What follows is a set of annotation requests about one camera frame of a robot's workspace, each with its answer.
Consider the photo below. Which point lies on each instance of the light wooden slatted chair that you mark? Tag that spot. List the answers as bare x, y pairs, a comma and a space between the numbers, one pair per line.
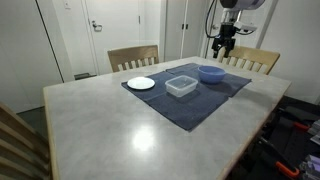
16, 143
253, 55
133, 53

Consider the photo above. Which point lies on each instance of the dark blue cloth mat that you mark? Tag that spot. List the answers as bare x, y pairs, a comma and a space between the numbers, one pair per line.
180, 110
233, 83

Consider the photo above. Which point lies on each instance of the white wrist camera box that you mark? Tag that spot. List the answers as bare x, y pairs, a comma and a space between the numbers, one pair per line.
245, 26

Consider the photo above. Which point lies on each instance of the white door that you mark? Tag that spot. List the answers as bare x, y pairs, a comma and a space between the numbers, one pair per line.
113, 43

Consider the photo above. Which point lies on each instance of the white light switch plate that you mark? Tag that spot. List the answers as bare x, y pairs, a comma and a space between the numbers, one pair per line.
67, 4

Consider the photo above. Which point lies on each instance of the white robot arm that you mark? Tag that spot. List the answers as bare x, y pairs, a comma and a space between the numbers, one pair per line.
240, 3

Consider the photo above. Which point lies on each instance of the clear plastic container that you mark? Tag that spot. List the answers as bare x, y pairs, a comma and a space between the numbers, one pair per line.
181, 87

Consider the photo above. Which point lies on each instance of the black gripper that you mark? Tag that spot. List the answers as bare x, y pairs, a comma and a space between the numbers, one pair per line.
226, 31

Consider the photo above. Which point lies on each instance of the blue plastic bowl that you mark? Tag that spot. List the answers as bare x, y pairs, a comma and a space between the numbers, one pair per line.
211, 78

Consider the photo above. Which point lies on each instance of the white round plate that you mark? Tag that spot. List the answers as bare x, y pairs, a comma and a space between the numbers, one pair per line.
141, 83

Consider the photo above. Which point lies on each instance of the aluminium base plates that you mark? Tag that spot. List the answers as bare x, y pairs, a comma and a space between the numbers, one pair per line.
311, 166

